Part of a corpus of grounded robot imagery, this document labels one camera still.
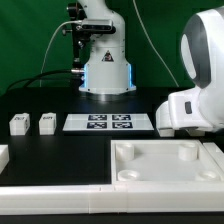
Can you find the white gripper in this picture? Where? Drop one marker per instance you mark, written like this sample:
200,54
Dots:
184,111

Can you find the white square tabletop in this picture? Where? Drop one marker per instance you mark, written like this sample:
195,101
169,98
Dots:
162,161

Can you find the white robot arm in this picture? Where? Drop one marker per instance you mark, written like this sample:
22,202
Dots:
202,54

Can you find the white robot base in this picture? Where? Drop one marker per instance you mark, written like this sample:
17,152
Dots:
107,71

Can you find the white right fence piece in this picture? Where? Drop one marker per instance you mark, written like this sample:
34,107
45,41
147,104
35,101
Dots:
215,153

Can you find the white fence piece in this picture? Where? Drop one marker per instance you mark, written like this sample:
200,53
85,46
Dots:
215,153
4,157

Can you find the white marker plate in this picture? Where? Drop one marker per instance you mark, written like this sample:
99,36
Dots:
108,122

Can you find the white left fence piece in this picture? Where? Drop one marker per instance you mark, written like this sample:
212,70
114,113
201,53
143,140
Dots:
4,157

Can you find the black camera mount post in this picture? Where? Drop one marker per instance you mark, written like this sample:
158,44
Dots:
76,12

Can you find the white front fence wall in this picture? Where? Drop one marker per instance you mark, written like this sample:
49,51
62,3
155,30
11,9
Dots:
199,197

